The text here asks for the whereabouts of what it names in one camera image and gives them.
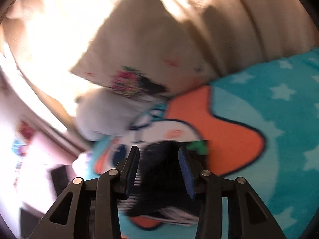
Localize black pants with striped lining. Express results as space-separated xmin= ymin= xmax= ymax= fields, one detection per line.
xmin=125 ymin=141 xmax=208 ymax=218

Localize dark box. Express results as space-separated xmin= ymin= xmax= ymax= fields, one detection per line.
xmin=50 ymin=165 xmax=71 ymax=193

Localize teal printed fleece blanket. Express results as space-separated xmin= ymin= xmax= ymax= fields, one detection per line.
xmin=91 ymin=50 xmax=319 ymax=239

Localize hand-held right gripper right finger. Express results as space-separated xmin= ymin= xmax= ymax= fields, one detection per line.
xmin=178 ymin=146 xmax=287 ymax=239

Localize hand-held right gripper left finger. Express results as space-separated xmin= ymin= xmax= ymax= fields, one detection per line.
xmin=32 ymin=145 xmax=140 ymax=239

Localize cream floral printed cushion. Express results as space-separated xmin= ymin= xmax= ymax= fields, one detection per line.
xmin=69 ymin=0 xmax=220 ymax=99

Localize grey plush pillow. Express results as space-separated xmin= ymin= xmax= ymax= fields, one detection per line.
xmin=75 ymin=87 xmax=166 ymax=141

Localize white and purple clothes pile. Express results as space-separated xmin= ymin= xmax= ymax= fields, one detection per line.
xmin=72 ymin=152 xmax=94 ymax=176

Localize beige curtain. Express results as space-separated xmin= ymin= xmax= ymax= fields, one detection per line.
xmin=150 ymin=0 xmax=316 ymax=80

